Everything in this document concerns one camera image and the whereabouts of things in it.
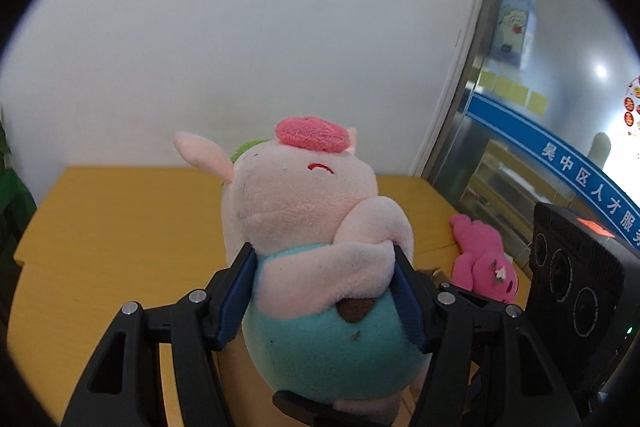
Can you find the blue window banner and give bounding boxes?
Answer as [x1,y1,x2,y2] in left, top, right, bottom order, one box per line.
[467,93,640,250]

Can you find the cartoon sheep poster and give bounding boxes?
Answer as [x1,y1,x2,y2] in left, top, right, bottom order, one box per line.
[492,0,538,70]

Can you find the pig plush toy teal overalls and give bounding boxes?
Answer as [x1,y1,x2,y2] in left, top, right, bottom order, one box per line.
[173,115,433,425]

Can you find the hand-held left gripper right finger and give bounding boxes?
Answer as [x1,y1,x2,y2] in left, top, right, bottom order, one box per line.
[392,243,586,427]

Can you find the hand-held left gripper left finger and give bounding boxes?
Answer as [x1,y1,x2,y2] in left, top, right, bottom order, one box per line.
[60,242,259,427]

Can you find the pink plush toy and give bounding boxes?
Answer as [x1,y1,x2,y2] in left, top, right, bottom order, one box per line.
[448,213,521,305]

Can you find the metal door frame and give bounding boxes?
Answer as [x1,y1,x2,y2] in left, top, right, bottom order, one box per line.
[410,0,507,208]

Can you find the wooden cabinet behind glass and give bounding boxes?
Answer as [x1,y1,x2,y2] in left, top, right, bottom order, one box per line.
[465,139,576,253]

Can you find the red round window stickers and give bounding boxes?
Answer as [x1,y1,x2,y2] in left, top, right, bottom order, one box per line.
[620,76,640,134]

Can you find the green table cloth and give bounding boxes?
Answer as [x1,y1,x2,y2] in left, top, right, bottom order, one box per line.
[0,167,38,228]

